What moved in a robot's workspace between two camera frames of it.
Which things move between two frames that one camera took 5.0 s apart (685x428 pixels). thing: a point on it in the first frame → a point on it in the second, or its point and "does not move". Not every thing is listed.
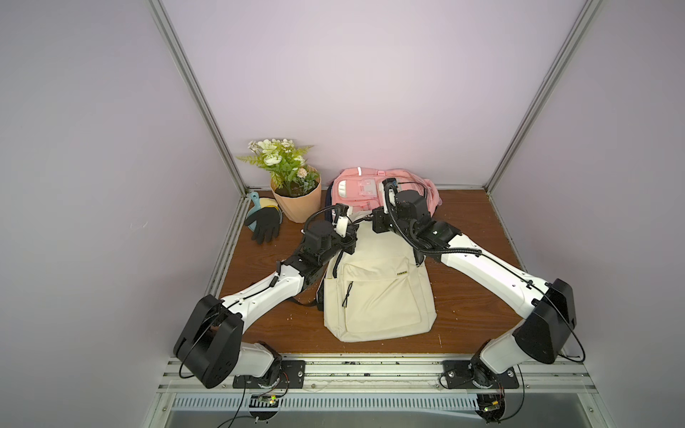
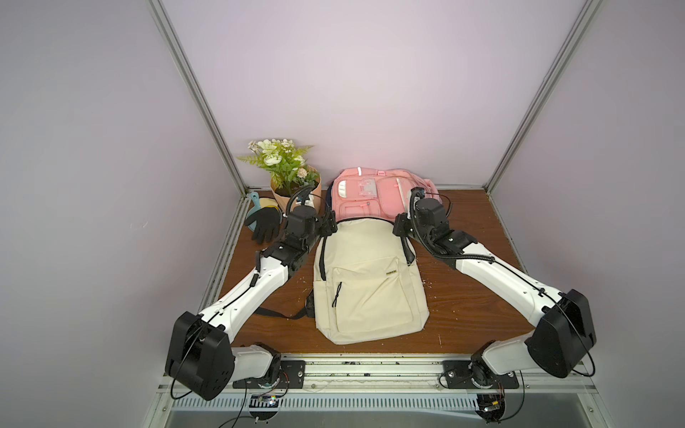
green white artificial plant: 284,163 does not move
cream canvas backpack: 377,291 does not move
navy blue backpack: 328,215 does not move
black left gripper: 346,237 → 325,225
